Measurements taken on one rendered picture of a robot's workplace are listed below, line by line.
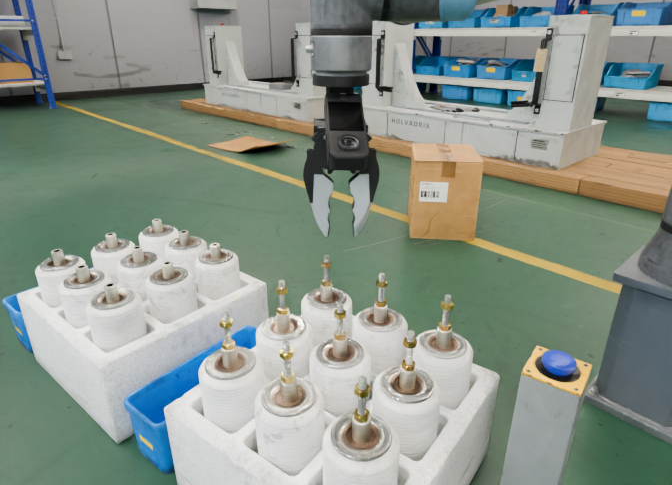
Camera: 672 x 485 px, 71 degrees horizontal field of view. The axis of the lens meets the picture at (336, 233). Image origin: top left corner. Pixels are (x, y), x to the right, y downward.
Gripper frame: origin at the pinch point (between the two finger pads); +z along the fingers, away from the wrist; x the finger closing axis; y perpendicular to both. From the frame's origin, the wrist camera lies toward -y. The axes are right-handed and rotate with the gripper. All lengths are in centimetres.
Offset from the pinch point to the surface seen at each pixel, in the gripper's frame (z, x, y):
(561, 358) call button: 13.3, -27.4, -11.9
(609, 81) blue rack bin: 15, -272, 392
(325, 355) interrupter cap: 21.0, 2.3, -0.1
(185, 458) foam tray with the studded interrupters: 36.2, 24.3, -4.9
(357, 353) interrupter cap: 20.9, -2.6, 0.1
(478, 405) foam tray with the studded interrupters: 28.3, -21.2, -3.7
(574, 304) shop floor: 46, -69, 53
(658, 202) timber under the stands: 42, -143, 127
